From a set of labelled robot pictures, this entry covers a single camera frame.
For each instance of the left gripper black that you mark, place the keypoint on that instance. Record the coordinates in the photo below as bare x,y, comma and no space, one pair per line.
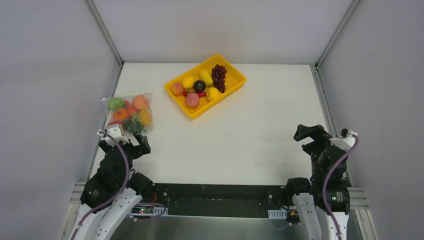
131,148

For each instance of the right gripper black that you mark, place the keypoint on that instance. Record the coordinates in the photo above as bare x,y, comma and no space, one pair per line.
316,139

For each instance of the clear zip top bag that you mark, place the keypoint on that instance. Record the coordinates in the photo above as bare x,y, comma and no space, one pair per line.
147,94

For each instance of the peach from bag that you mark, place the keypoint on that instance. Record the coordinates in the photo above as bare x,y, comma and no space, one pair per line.
139,102

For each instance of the green cabbage ball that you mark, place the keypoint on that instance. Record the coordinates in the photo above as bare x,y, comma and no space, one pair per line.
115,103

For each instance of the orange carrot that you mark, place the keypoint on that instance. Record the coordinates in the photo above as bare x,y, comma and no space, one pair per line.
130,108

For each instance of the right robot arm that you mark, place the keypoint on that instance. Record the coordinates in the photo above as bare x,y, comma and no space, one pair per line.
323,201

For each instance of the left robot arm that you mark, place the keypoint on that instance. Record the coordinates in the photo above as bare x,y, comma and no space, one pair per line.
110,194

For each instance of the dark green vegetable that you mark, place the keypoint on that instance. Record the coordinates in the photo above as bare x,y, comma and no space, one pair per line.
134,125

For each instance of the yellow orange potato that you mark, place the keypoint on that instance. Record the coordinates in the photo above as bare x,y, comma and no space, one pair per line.
145,116

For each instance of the orange pumpkin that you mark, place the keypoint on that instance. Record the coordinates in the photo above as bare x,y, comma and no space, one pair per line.
120,115

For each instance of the red apple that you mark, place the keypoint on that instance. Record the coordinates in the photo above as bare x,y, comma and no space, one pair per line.
114,123

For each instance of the small peach tray corner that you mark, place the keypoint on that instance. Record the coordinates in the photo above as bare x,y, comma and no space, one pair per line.
177,89

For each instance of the red chili pepper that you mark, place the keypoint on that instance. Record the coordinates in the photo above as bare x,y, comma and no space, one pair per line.
199,94

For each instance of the pink peach in tray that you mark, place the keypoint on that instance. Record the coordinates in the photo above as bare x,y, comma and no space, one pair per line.
192,101

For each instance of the yellow plastic tray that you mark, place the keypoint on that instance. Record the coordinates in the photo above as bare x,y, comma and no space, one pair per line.
234,80

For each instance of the yellow lemon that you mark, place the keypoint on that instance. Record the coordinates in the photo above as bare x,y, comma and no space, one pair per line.
188,82

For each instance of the yellow pepper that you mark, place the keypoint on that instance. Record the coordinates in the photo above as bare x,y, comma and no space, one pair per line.
212,93

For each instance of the yellow mango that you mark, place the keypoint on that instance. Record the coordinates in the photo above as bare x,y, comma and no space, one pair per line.
205,76

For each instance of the purple grape bunch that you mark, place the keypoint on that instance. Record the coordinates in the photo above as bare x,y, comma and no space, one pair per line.
218,74

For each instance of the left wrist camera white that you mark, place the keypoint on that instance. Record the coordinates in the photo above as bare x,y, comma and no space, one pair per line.
116,131

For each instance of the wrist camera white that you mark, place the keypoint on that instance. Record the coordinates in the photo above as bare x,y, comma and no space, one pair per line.
116,131
346,140

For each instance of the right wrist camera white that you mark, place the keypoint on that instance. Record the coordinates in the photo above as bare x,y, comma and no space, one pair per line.
346,140

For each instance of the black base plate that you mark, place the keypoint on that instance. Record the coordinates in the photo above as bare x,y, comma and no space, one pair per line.
228,201

